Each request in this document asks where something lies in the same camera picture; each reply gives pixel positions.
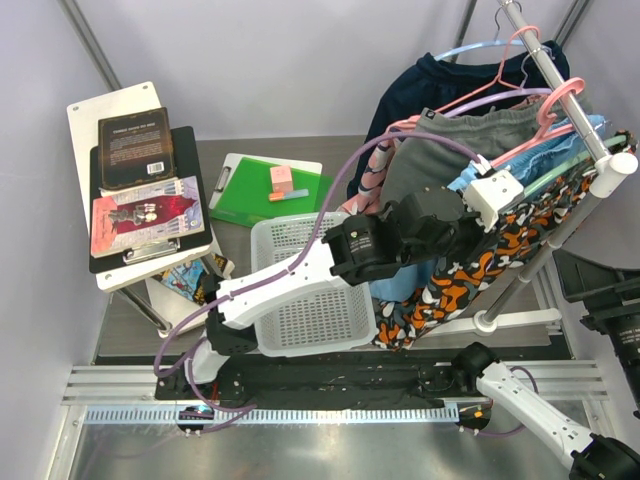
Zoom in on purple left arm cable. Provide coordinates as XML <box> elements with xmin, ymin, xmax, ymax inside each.
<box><xmin>152</xmin><ymin>130</ymin><xmax>494</xmax><ymax>434</ymax></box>

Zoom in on black clipboard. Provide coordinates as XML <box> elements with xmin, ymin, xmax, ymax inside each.
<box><xmin>89</xmin><ymin>126</ymin><xmax>213</xmax><ymax>274</ymax></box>

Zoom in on light blue shorts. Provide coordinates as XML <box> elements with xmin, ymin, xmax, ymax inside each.
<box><xmin>369</xmin><ymin>113</ymin><xmax>607</xmax><ymax>303</ymax></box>

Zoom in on green plastic hanger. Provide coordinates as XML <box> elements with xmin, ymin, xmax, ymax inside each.
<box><xmin>524</xmin><ymin>130</ymin><xmax>634</xmax><ymax>198</ymax></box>

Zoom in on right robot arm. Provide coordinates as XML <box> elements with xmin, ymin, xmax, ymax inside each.
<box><xmin>451</xmin><ymin>250</ymin><xmax>639</xmax><ymax>479</ymax></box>

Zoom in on pink cube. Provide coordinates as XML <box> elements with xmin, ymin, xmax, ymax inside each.
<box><xmin>270</xmin><ymin>165</ymin><xmax>293</xmax><ymax>193</ymax></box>

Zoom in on purple hanger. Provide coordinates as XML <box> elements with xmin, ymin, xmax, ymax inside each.
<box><xmin>437</xmin><ymin>53</ymin><xmax>551</xmax><ymax>117</ymax></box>

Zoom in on blue comic book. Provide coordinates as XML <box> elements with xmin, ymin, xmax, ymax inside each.
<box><xmin>152</xmin><ymin>254</ymin><xmax>235</xmax><ymax>306</ymax></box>

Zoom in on light blue hanger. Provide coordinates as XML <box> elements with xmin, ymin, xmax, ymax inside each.
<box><xmin>434</xmin><ymin>40</ymin><xmax>508</xmax><ymax>63</ymax></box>

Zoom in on orange blue eraser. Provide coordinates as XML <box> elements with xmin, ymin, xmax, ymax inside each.
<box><xmin>268</xmin><ymin>189</ymin><xmax>309</xmax><ymax>202</ymax></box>

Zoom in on white clothes rack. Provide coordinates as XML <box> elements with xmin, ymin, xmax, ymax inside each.
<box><xmin>409</xmin><ymin>0</ymin><xmax>640</xmax><ymax>337</ymax></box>

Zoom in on white plastic basket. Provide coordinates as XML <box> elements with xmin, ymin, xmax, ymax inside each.
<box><xmin>251</xmin><ymin>213</ymin><xmax>377</xmax><ymax>357</ymax></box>

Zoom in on green folder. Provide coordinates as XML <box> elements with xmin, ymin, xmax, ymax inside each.
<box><xmin>209</xmin><ymin>158</ymin><xmax>332</xmax><ymax>227</ymax></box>

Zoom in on thin pink hanger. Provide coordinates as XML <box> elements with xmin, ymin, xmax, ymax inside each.
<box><xmin>384</xmin><ymin>24</ymin><xmax>542</xmax><ymax>136</ymax></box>

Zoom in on perforated cable duct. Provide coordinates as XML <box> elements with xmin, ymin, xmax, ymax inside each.
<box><xmin>84</xmin><ymin>403</ymin><xmax>459</xmax><ymax>426</ymax></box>

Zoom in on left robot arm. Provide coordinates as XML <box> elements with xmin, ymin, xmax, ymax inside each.
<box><xmin>177</xmin><ymin>188</ymin><xmax>486</xmax><ymax>399</ymax></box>

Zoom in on dark brown book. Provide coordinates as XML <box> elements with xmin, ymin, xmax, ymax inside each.
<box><xmin>98</xmin><ymin>107</ymin><xmax>177</xmax><ymax>191</ymax></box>

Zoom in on red pink comic book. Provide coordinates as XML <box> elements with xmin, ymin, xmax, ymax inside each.
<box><xmin>90</xmin><ymin>176</ymin><xmax>205</xmax><ymax>258</ymax></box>

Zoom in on grey shorts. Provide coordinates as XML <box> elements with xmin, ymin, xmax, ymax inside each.
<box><xmin>379</xmin><ymin>97</ymin><xmax>596</xmax><ymax>206</ymax></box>

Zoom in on orange camouflage shorts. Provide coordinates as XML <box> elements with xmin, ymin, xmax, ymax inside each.
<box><xmin>369</xmin><ymin>165</ymin><xmax>597</xmax><ymax>351</ymax></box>

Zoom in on pink plastic hanger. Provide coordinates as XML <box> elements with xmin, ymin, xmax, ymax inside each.
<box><xmin>490</xmin><ymin>77</ymin><xmax>585</xmax><ymax>168</ymax></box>

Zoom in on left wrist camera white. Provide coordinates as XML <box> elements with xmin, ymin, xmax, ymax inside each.
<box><xmin>463</xmin><ymin>170</ymin><xmax>525</xmax><ymax>233</ymax></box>

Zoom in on navy blue shorts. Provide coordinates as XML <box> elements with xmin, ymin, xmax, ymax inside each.
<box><xmin>346</xmin><ymin>40</ymin><xmax>571</xmax><ymax>199</ymax></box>

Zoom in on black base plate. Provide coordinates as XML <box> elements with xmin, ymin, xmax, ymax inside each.
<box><xmin>154</xmin><ymin>349</ymin><xmax>501</xmax><ymax>412</ymax></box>

